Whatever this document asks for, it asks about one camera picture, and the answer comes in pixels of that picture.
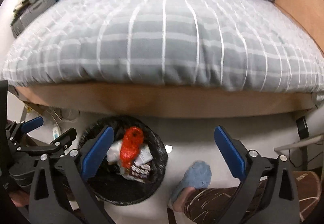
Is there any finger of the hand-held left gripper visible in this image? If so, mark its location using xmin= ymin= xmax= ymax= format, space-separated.
xmin=15 ymin=128 xmax=77 ymax=157
xmin=5 ymin=116 xmax=44 ymax=150

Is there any brown cookie box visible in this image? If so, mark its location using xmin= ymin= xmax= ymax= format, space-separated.
xmin=127 ymin=163 xmax=152 ymax=184

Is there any wooden headboard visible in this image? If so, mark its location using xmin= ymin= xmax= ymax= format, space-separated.
xmin=270 ymin=0 xmax=324 ymax=55

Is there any brown patterned mat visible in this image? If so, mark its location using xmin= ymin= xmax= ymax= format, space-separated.
xmin=291 ymin=171 xmax=324 ymax=224

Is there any blue fluffy slipper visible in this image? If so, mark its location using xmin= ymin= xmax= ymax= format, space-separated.
xmin=170 ymin=161 xmax=212 ymax=210

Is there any grey metal bar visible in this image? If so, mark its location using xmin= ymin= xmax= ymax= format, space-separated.
xmin=274 ymin=136 xmax=324 ymax=153

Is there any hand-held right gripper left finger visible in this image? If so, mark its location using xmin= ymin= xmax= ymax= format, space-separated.
xmin=28 ymin=126 xmax=115 ymax=224

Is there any grey suitcase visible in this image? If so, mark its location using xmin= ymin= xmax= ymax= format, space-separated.
xmin=11 ymin=0 xmax=56 ymax=37

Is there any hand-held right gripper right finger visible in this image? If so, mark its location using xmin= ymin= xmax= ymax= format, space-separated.
xmin=214 ymin=125 xmax=303 ymax=224

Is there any black trash bin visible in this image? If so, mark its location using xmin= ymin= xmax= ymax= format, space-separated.
xmin=77 ymin=116 xmax=169 ymax=206

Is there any red plastic bag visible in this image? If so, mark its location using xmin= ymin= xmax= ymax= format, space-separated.
xmin=119 ymin=126 xmax=145 ymax=167

